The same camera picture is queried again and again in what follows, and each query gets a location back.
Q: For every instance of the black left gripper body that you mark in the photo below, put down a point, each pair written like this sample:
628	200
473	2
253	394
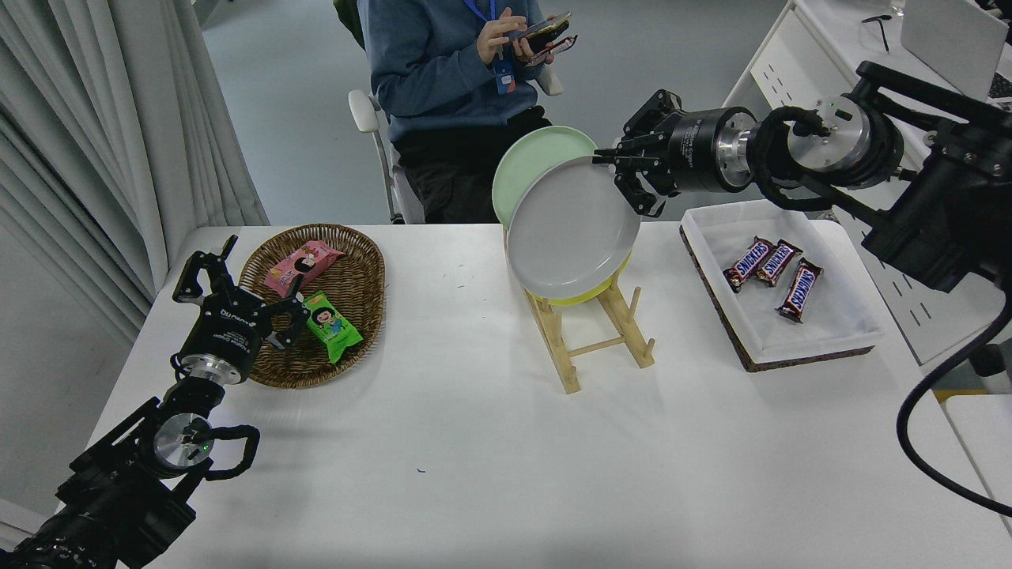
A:
225	328

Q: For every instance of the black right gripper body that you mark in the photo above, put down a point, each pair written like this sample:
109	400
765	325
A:
696	150

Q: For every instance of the grey plate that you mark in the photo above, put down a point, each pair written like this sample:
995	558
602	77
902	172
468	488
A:
569	229

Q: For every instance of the phone with dark case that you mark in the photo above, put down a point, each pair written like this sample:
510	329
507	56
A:
545	25

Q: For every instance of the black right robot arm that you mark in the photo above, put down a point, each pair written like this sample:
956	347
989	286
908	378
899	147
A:
933	182

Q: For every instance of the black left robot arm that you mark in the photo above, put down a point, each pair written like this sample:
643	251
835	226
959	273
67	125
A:
118	482

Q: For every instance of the yellow plate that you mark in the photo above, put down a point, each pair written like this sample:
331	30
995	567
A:
585	299

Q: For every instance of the pale green plate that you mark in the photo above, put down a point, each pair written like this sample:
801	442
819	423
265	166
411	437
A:
526	162

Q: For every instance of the wooden plate rack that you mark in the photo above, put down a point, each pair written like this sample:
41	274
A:
569	371

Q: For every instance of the person's left hand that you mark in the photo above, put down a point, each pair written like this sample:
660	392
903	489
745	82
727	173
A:
531	57

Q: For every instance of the person's right hand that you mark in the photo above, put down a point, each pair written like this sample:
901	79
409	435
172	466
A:
496	35

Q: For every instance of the green snack packet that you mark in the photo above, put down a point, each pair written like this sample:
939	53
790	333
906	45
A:
332	325

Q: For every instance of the pink snack packet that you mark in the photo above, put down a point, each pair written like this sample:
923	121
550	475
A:
304	265

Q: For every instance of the brown wicker basket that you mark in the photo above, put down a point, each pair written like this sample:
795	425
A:
356	269

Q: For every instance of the Snickers bar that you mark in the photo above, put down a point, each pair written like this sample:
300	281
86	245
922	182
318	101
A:
749	262
800	288
777	262

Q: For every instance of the white desk with perforated panel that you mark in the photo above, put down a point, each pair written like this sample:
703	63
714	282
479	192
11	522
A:
846	39

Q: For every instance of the pale grey curtain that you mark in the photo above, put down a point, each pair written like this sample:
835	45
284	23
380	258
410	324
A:
79	118

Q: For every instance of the person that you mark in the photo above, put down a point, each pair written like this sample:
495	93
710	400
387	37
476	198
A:
443	79

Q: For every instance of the white office chair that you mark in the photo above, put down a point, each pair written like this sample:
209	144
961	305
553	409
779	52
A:
364	111

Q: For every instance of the white cloth-lined tray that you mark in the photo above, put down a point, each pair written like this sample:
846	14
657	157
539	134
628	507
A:
838	316

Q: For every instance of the silver laptop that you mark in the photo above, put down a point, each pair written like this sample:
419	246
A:
949	39

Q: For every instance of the dark green chair backrest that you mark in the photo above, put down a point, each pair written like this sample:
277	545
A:
350	24

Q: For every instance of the small white side table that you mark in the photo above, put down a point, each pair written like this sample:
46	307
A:
984	442

